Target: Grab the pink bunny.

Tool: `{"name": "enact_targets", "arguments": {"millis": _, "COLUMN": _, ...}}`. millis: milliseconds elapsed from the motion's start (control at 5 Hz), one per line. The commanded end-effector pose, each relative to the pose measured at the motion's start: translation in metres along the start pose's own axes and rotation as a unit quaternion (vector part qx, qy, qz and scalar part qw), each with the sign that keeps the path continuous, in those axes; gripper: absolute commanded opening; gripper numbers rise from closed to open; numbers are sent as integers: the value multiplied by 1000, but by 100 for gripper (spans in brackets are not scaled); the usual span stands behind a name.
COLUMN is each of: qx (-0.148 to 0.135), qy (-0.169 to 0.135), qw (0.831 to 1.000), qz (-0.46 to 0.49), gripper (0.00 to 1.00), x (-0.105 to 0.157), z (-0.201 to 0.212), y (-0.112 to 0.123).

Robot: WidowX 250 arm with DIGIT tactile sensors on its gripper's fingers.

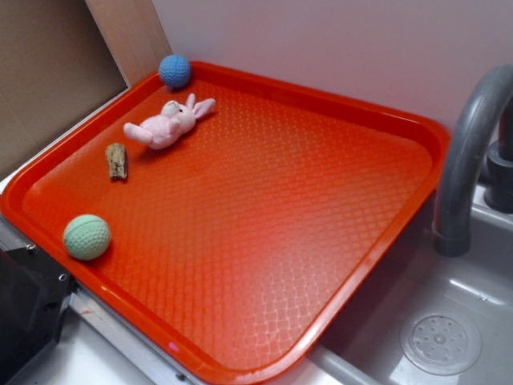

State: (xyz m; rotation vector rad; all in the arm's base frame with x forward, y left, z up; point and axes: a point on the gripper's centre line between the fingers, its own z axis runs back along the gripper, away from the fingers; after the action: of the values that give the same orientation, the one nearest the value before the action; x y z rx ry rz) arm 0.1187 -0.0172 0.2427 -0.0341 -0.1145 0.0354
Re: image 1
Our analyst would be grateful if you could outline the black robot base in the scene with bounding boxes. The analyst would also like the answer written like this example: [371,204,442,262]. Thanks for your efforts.
[1,247,74,384]

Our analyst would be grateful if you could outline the pink plush bunny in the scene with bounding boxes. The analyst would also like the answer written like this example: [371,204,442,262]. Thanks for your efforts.
[123,94,216,150]

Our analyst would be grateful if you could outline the orange plastic tray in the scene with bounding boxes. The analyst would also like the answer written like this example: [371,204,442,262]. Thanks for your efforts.
[1,63,449,384]

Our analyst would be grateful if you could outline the brown wood piece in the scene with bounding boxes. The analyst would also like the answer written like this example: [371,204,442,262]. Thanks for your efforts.
[106,143,128,180]

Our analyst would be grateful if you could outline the blue dimpled ball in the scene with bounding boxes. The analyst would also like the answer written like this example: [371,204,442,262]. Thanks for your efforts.
[158,55,192,89]

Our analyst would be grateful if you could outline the green dimpled ball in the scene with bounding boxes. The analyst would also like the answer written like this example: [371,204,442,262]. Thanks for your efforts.
[63,214,111,261]

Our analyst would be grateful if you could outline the grey plastic sink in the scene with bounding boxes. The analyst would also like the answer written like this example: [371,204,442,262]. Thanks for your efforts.
[304,182,513,385]

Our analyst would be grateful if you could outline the grey curved faucet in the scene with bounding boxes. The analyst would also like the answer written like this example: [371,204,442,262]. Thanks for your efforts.
[432,64,512,257]

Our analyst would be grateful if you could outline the round sink drain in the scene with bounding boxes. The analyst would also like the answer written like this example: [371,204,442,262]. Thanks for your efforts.
[399,306,482,376]

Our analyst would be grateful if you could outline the brown cardboard panel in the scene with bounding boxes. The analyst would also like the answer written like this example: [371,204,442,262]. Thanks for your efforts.
[1,1,171,178]

